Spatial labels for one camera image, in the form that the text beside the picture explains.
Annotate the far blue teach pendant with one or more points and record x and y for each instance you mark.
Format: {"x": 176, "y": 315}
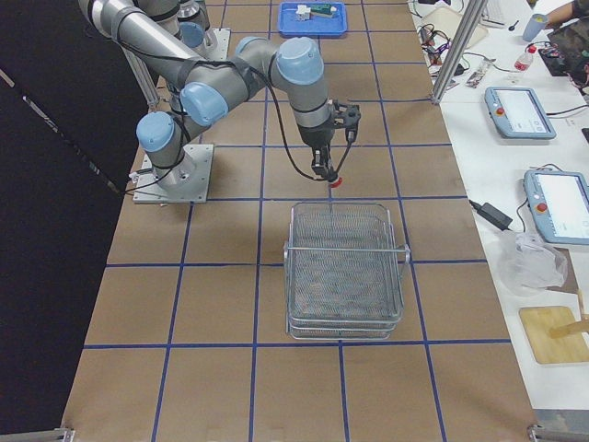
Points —
{"x": 517, "y": 113}

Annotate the blue plastic tray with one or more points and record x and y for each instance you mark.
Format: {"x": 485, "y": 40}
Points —
{"x": 316, "y": 26}

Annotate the light blue cup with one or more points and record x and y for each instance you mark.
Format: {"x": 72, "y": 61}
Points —
{"x": 535, "y": 24}

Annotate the green and white switch module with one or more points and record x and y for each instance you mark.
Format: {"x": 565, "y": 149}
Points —
{"x": 323, "y": 10}

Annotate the red emergency push button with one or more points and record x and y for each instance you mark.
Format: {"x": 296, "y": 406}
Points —
{"x": 336, "y": 182}

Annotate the aluminium frame post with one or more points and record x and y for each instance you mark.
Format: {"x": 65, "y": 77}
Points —
{"x": 467, "y": 32}

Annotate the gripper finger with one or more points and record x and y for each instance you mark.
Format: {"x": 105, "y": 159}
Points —
{"x": 316, "y": 163}
{"x": 329, "y": 172}

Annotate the near blue teach pendant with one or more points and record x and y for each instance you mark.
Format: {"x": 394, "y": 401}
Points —
{"x": 558, "y": 203}

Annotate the wooden cutting board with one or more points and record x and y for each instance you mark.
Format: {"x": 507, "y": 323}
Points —
{"x": 555, "y": 336}

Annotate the clear plastic bag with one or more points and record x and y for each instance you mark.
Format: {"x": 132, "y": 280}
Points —
{"x": 528, "y": 264}

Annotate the white circuit breaker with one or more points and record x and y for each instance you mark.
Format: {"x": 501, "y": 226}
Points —
{"x": 302, "y": 12}

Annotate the black power adapter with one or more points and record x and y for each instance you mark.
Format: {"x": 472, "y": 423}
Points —
{"x": 493, "y": 215}

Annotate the clear plastic water bottle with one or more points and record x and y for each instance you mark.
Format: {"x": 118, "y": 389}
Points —
{"x": 523, "y": 62}

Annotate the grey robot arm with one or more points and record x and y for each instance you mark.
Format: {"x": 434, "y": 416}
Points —
{"x": 192, "y": 26}
{"x": 204, "y": 91}

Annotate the silver wire mesh shelf basket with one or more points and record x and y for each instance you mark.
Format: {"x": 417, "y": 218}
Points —
{"x": 341, "y": 271}

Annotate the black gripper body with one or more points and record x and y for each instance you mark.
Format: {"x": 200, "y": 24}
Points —
{"x": 317, "y": 136}

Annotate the blue teach pendant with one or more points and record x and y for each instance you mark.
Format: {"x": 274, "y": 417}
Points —
{"x": 517, "y": 113}
{"x": 558, "y": 203}

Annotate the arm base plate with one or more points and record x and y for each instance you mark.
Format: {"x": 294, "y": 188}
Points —
{"x": 215, "y": 44}
{"x": 187, "y": 183}

